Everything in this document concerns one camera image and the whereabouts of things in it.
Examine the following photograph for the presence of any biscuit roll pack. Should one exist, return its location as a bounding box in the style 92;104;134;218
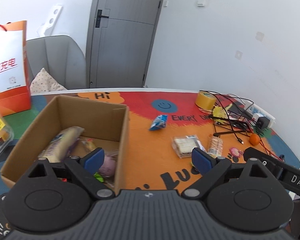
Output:
207;135;223;158

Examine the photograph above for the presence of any pink snack packet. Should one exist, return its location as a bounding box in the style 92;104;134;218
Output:
98;155;116;177

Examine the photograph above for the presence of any small cracker packet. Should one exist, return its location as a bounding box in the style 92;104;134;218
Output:
81;138;97;154

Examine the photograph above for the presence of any long white bread pack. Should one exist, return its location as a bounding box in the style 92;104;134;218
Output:
38;126;84;163

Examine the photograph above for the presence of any clear sandwich pack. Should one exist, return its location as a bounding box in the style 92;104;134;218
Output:
172;135;206;158

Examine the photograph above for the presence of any small blue snack packet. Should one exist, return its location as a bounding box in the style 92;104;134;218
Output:
149;114;168;131

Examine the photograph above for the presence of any light green snack packet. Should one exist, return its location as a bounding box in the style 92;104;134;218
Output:
94;172;104;183

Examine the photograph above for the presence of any cardboard box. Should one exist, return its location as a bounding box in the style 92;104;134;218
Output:
0;95;129;193

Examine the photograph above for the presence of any orange mandarin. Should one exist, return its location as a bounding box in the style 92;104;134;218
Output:
249;134;261;146

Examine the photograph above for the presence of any yellow plastic bag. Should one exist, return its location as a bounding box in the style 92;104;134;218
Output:
212;103;232;124

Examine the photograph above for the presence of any colourful cat table mat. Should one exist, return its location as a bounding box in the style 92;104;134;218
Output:
0;92;293;239

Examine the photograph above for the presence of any black power adapter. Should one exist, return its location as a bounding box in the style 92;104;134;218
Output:
256;116;270;130

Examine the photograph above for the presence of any yellow tape roll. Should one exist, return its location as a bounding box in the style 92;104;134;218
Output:
195;90;217;111

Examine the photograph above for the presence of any white power strip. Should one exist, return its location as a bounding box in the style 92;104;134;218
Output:
244;103;276;128

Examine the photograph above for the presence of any polka dot cushion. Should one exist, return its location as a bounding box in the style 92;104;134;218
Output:
30;68;67;94

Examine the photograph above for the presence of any orange white paper bag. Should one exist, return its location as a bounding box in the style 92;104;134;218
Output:
0;21;31;116

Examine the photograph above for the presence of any grey chair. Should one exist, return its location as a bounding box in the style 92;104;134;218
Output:
26;35;88;89

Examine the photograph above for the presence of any grey door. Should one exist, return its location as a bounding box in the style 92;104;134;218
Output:
87;0;161;88

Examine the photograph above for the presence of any pink pixel keychain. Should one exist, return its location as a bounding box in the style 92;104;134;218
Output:
229;147;243;158

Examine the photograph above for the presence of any black usb cable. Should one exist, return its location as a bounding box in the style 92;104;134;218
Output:
199;89;256;145

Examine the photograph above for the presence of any black wire stand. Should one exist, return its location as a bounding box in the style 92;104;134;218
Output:
209;114;253;137

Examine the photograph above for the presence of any red cable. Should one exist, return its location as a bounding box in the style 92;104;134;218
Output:
250;127;286;162

